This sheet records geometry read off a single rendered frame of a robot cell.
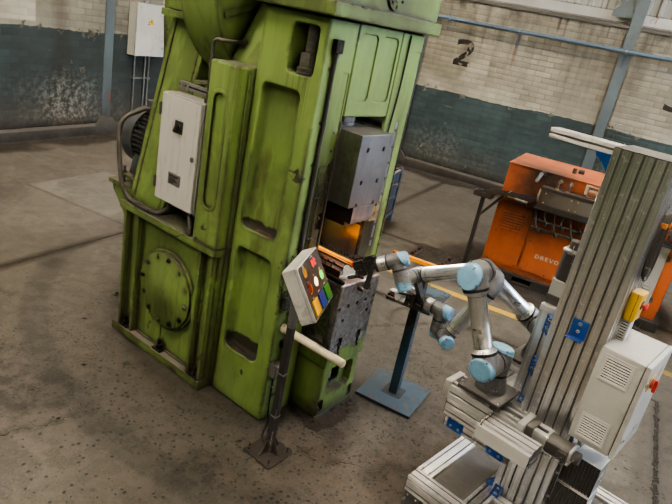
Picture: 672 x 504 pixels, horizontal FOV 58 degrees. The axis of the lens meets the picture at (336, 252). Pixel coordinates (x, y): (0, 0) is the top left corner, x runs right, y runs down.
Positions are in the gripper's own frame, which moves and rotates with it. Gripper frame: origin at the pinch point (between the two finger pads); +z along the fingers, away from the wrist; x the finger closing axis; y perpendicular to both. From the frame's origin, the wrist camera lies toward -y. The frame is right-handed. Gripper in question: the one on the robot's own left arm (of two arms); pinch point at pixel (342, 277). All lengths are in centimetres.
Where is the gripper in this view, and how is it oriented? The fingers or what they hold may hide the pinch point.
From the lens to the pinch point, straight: 303.7
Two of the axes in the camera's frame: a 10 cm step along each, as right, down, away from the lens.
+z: -9.2, 2.4, 3.2
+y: -3.2, -9.2, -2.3
